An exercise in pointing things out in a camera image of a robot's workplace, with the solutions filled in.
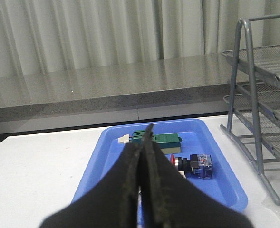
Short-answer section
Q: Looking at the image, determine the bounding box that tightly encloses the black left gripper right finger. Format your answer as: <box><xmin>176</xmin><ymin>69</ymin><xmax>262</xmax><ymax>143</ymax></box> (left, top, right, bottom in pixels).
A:
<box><xmin>139</xmin><ymin>124</ymin><xmax>253</xmax><ymax>228</ymax></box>

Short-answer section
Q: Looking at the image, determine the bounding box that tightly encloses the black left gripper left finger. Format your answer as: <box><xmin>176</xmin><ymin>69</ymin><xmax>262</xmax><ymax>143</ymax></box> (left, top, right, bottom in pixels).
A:
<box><xmin>40</xmin><ymin>143</ymin><xmax>140</xmax><ymax>228</ymax></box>

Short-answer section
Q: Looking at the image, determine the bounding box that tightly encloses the red emergency stop button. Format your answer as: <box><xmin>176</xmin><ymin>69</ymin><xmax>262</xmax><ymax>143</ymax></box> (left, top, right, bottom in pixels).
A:
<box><xmin>170</xmin><ymin>154</ymin><xmax>213</xmax><ymax>179</ymax></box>

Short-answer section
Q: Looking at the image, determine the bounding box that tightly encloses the silver mesh tray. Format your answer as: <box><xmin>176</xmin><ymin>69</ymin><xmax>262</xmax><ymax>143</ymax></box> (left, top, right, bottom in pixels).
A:
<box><xmin>234</xmin><ymin>111</ymin><xmax>280</xmax><ymax>174</ymax></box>
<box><xmin>221</xmin><ymin>42</ymin><xmax>280</xmax><ymax>92</ymax></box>
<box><xmin>223</xmin><ymin>82</ymin><xmax>280</xmax><ymax>133</ymax></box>

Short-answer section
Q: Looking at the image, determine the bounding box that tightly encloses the white electrical block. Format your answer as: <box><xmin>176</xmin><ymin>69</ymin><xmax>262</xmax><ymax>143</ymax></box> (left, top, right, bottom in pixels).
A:
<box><xmin>178</xmin><ymin>171</ymin><xmax>186</xmax><ymax>178</ymax></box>

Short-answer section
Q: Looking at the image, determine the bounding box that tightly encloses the green terminal block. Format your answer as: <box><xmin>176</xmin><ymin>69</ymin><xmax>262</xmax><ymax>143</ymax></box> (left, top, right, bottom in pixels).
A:
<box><xmin>117</xmin><ymin>130</ymin><xmax>182</xmax><ymax>154</ymax></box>

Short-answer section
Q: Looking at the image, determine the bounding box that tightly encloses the blue plastic tray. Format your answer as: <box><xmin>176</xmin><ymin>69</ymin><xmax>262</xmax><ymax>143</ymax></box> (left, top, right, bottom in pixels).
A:
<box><xmin>72</xmin><ymin>119</ymin><xmax>248</xmax><ymax>224</ymax></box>

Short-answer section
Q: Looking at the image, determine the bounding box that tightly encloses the grey stone counter ledge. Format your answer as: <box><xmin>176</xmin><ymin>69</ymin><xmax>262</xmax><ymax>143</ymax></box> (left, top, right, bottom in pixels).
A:
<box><xmin>0</xmin><ymin>53</ymin><xmax>232</xmax><ymax>122</ymax></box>

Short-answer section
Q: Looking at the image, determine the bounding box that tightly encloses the white pleated curtain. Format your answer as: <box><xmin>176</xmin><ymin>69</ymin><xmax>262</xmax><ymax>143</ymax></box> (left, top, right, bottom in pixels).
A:
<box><xmin>0</xmin><ymin>0</ymin><xmax>280</xmax><ymax>77</ymax></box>

